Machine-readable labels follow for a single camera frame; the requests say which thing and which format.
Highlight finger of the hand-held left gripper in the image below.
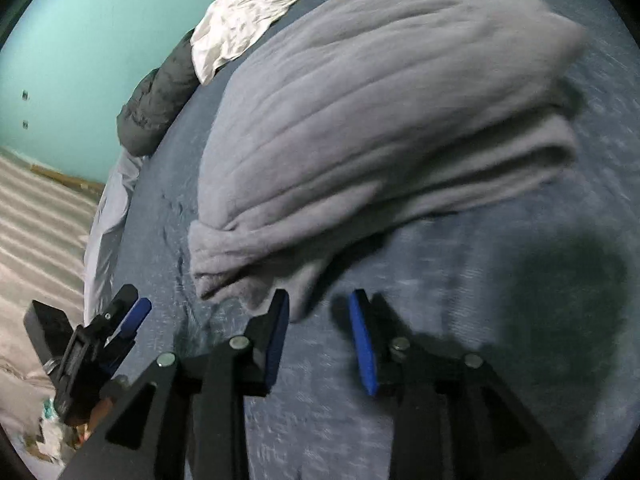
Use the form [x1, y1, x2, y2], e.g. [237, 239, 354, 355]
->
[107, 297, 152, 361]
[92, 284, 139, 333]

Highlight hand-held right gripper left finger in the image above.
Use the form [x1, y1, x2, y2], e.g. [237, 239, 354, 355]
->
[60, 289, 291, 480]

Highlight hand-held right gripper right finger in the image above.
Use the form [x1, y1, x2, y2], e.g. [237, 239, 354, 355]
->
[349, 289, 576, 480]

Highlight grey fleece sweatshirt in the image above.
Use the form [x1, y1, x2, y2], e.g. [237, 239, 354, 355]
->
[187, 0, 591, 323]

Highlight pale crumpled cloth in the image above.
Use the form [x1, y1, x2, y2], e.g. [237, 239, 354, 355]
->
[0, 355, 76, 461]

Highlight light grey bed sheet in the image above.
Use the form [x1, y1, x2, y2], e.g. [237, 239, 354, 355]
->
[82, 152, 151, 321]

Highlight blue bed cover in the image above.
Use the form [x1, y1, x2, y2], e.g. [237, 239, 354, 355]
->
[115, 0, 640, 480]

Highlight wooden baseboard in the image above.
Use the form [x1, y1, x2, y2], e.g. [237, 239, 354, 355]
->
[30, 162, 106, 196]

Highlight dark grey duvet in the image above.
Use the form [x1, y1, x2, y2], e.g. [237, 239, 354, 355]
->
[116, 0, 386, 157]

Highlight white crumpled garment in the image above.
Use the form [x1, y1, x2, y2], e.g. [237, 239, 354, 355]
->
[190, 0, 317, 86]

